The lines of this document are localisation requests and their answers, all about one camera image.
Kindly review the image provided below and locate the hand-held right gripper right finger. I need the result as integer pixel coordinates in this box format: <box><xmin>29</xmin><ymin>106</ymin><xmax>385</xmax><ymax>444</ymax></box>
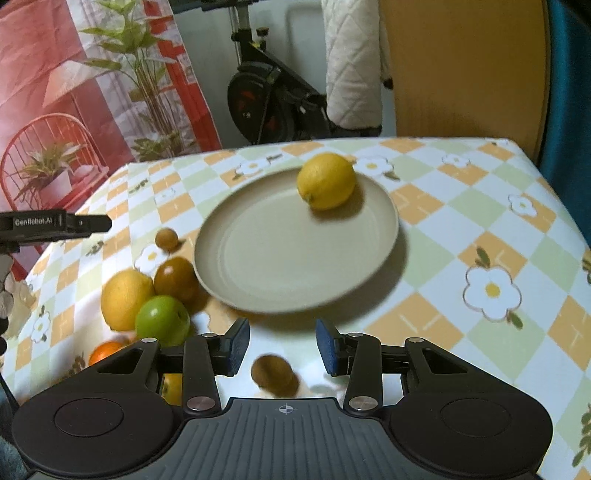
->
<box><xmin>315</xmin><ymin>318</ymin><xmax>485</xmax><ymax>412</ymax></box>

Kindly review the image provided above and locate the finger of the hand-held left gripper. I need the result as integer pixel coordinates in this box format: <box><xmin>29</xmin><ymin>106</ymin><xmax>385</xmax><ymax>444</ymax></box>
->
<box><xmin>65</xmin><ymin>213</ymin><xmax>112</xmax><ymax>240</ymax></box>

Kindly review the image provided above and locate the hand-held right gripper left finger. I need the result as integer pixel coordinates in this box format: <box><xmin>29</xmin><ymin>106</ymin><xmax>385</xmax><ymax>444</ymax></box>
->
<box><xmin>85</xmin><ymin>318</ymin><xmax>251</xmax><ymax>415</ymax></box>

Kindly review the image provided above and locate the small brown longan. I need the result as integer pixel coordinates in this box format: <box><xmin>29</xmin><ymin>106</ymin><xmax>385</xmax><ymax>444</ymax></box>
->
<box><xmin>250</xmin><ymin>354</ymin><xmax>296</xmax><ymax>397</ymax></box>

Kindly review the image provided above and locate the small orange tangerine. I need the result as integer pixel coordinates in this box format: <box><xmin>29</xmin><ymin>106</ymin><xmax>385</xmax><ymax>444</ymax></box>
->
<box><xmin>159</xmin><ymin>373</ymin><xmax>185</xmax><ymax>407</ymax></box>
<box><xmin>88</xmin><ymin>340</ymin><xmax>132</xmax><ymax>366</ymax></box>

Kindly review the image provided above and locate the green apple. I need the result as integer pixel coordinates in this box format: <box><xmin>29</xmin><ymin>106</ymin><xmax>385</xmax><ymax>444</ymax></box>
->
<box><xmin>135</xmin><ymin>295</ymin><xmax>191</xmax><ymax>347</ymax></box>

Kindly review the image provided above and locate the small brown kiwi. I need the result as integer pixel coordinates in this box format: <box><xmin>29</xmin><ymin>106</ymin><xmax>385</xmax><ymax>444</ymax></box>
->
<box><xmin>154</xmin><ymin>227</ymin><xmax>180</xmax><ymax>252</ymax></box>

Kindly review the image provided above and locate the yellow lemon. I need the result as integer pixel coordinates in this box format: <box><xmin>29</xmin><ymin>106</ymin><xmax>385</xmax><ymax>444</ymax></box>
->
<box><xmin>100</xmin><ymin>269</ymin><xmax>156</xmax><ymax>332</ymax></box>
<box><xmin>296</xmin><ymin>152</ymin><xmax>358</xmax><ymax>212</ymax></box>

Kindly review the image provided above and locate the brownish green mandarin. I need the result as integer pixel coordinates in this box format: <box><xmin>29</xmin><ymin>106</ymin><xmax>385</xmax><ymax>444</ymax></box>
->
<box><xmin>153</xmin><ymin>257</ymin><xmax>200</xmax><ymax>309</ymax></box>

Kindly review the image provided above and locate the beige round plate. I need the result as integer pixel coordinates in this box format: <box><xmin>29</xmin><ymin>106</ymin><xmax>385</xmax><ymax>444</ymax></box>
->
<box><xmin>194</xmin><ymin>167</ymin><xmax>400</xmax><ymax>315</ymax></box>

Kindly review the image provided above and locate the red printed plant backdrop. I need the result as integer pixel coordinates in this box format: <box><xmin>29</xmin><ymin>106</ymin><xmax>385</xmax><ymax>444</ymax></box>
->
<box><xmin>0</xmin><ymin>0</ymin><xmax>222</xmax><ymax>217</ymax></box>

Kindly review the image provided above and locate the black exercise bike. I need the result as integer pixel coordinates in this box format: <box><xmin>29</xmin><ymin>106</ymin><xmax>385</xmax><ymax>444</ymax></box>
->
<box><xmin>171</xmin><ymin>0</ymin><xmax>393</xmax><ymax>146</ymax></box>

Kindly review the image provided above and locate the white quilted cloth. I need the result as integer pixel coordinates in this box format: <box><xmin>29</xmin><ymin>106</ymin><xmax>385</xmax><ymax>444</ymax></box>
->
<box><xmin>321</xmin><ymin>0</ymin><xmax>391</xmax><ymax>131</ymax></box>

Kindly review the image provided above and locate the wooden board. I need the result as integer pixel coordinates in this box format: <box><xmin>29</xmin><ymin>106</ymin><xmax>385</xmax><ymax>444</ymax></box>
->
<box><xmin>379</xmin><ymin>0</ymin><xmax>552</xmax><ymax>163</ymax></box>

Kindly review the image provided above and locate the teal curtain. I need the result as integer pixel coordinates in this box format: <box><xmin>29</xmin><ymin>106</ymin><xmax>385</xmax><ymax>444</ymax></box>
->
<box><xmin>538</xmin><ymin>0</ymin><xmax>591</xmax><ymax>245</ymax></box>

